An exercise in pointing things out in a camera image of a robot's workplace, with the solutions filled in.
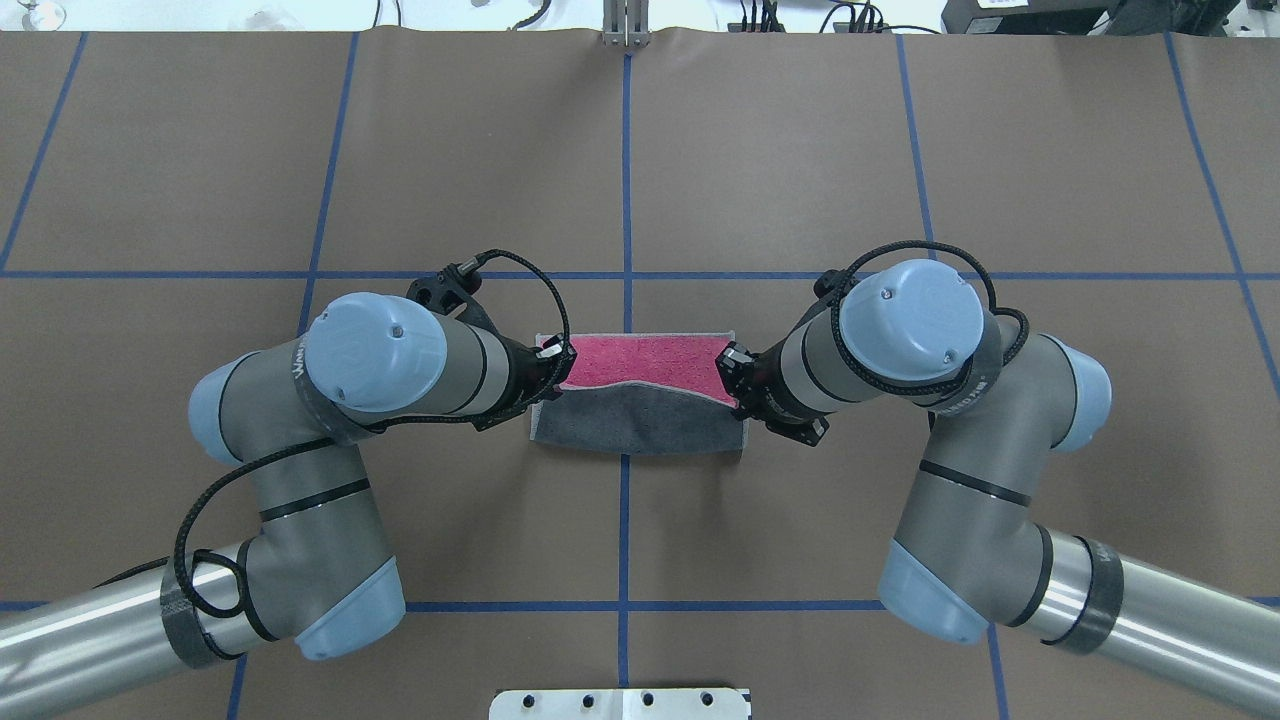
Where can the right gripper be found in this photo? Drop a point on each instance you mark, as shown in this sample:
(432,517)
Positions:
(765,384)

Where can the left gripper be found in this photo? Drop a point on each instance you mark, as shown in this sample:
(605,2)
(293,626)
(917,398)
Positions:
(521,372)

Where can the pink and grey towel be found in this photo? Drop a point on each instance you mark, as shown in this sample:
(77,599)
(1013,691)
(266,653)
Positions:
(643,394)

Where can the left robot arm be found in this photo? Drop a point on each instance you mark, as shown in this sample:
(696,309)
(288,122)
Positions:
(289,545)

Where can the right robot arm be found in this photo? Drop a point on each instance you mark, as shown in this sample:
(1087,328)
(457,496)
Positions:
(920,320)

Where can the black power box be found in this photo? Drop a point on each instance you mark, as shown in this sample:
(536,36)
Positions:
(1023,17)

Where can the white camera mast base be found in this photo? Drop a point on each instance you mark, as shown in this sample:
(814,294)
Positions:
(623,703)

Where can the aluminium frame post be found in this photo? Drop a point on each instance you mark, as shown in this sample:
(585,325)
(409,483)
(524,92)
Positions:
(625,23)

